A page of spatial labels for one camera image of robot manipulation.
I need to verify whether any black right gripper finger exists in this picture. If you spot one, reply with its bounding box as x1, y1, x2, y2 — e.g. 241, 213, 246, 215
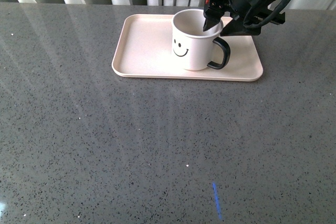
203, 9, 223, 31
220, 19, 261, 37

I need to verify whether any white smiley face mug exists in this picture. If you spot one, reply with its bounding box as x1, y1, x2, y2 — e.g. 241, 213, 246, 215
172, 9, 230, 71

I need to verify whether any pink rectangular plastic tray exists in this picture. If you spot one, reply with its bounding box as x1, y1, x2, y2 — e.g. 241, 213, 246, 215
112, 14, 264, 81

